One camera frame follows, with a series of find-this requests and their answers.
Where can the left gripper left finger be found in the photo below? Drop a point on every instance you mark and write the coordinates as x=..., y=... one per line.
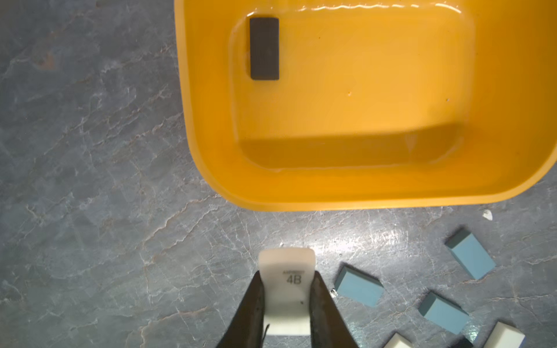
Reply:
x=246, y=328

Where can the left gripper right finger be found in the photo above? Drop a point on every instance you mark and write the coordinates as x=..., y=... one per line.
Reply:
x=327, y=327

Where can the teal eraser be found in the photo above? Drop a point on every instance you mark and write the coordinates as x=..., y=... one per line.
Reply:
x=470, y=254
x=358, y=286
x=443, y=313

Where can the white eraser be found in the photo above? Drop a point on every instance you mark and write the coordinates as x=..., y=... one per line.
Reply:
x=287, y=274
x=398, y=341
x=505, y=336

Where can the white crumb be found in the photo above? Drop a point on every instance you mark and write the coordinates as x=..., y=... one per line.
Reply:
x=487, y=214

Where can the yellow plastic tub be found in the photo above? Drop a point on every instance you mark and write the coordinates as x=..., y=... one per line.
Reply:
x=379, y=104

